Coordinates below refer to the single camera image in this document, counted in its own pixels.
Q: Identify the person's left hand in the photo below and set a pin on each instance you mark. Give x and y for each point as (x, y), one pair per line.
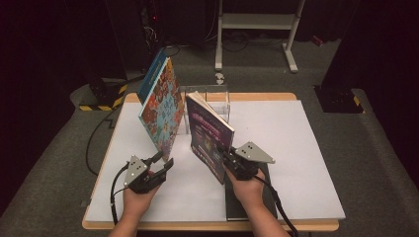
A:
(136, 204)

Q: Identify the black book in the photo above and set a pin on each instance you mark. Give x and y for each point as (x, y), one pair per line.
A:
(237, 207)

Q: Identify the wooden table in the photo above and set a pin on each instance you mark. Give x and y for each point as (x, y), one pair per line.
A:
(263, 96)

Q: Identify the person's right hand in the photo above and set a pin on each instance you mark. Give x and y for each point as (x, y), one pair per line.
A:
(250, 194)

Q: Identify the blue picture book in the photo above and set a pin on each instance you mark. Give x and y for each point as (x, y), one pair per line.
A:
(151, 72)

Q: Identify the purple book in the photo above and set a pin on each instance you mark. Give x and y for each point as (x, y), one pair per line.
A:
(210, 138)

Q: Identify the dark equipment rack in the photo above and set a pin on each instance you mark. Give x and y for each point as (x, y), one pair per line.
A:
(153, 23)

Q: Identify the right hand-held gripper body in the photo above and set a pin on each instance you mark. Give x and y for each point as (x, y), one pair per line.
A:
(245, 166)

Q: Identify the teal picture book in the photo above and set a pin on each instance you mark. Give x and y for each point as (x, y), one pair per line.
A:
(163, 112)

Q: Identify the small white floor object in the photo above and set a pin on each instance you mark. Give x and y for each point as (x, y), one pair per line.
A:
(220, 78)

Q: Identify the white metal stand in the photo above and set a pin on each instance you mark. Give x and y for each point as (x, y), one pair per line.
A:
(257, 21)

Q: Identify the clear acrylic book rack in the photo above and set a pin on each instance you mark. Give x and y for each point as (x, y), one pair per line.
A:
(220, 98)

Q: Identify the black striped stand base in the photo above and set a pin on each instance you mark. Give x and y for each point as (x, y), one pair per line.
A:
(103, 95)
(339, 100)

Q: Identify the small red object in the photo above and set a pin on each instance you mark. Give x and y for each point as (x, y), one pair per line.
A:
(318, 40)

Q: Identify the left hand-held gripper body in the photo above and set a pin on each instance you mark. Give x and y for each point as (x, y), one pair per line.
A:
(140, 179)

